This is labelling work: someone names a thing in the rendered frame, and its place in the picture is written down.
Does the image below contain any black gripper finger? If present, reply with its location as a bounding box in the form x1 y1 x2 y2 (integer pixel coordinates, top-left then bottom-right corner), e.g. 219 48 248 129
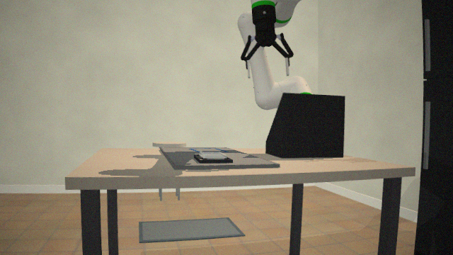
241 35 264 79
268 33 294 76

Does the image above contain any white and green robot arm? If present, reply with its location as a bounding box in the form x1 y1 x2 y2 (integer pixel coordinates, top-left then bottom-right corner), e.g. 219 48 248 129
238 0 312 110

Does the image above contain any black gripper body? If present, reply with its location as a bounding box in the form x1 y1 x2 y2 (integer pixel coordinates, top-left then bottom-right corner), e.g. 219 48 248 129
255 21 277 47

